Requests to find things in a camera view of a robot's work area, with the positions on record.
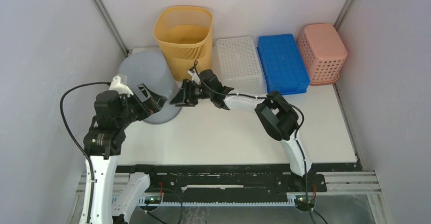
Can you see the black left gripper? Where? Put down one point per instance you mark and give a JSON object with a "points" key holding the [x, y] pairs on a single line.
{"points": [[149, 106]]}

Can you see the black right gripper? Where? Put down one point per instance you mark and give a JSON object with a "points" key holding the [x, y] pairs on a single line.
{"points": [[184, 98]]}

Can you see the grey bin liner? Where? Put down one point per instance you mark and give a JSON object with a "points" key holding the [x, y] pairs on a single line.
{"points": [[151, 69]]}

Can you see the yellow ribbed waste bin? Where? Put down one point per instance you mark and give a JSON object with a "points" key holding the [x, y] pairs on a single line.
{"points": [[185, 34]]}

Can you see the white perforated plastic basket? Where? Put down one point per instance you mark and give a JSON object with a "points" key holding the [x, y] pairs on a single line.
{"points": [[237, 65]]}

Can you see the blue compartment tray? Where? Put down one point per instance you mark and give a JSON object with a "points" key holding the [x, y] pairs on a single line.
{"points": [[283, 68]]}

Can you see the pink perforated plastic basket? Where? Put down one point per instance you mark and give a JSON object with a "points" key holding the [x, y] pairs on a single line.
{"points": [[323, 53]]}

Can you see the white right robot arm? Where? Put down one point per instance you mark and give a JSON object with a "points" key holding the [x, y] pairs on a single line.
{"points": [[280, 119]]}

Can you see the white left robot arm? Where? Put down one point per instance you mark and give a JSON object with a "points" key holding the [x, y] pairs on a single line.
{"points": [[102, 148]]}

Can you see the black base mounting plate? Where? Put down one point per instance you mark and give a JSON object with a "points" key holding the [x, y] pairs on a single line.
{"points": [[234, 182]]}

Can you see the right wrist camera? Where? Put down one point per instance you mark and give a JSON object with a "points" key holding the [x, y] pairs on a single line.
{"points": [[194, 75]]}

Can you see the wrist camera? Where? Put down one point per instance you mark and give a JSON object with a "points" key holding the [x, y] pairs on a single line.
{"points": [[119, 84], [194, 75]]}

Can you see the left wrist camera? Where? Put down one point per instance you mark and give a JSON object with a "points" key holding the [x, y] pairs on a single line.
{"points": [[119, 84]]}

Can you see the white slotted cable duct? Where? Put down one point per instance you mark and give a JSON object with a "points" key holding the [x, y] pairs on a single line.
{"points": [[286, 201]]}

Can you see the aluminium frame rail left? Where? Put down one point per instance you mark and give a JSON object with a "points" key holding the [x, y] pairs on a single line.
{"points": [[106, 17]]}

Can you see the aluminium frame rail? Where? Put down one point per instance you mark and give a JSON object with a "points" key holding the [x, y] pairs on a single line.
{"points": [[106, 17], [347, 6]]}

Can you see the aluminium frame rail right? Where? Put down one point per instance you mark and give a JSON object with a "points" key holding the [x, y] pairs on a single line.
{"points": [[347, 6]]}

